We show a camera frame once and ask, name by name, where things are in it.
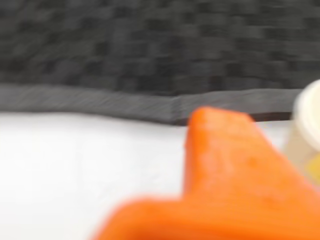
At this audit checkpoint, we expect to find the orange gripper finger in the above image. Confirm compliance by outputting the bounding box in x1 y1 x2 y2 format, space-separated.
91 106 320 240

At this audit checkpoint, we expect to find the short dark grey foam strip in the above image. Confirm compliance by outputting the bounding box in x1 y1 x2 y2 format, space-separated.
174 88 305 126

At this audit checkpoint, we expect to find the yellow welcome paper sign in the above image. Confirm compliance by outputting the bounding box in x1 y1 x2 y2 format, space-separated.
304 153 320 181

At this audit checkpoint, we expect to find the ribbed beige paper cup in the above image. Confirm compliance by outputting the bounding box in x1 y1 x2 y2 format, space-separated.
282 79 320 183

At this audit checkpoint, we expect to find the long dark grey foam strip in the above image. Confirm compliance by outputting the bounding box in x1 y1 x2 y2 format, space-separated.
0 83 180 126

